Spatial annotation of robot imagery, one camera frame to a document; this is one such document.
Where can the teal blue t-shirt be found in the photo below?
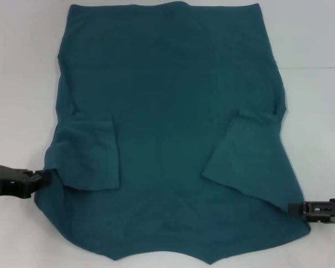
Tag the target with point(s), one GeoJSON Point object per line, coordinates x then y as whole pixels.
{"type": "Point", "coordinates": [170, 111]}

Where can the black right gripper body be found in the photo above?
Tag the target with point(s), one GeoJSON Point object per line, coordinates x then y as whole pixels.
{"type": "Point", "coordinates": [326, 210]}

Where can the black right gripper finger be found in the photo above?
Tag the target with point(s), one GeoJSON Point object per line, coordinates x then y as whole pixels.
{"type": "Point", "coordinates": [296, 209]}

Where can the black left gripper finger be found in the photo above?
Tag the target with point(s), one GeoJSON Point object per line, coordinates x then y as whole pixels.
{"type": "Point", "coordinates": [39, 180]}

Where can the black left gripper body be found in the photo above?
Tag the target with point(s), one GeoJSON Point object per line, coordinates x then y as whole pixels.
{"type": "Point", "coordinates": [5, 181]}

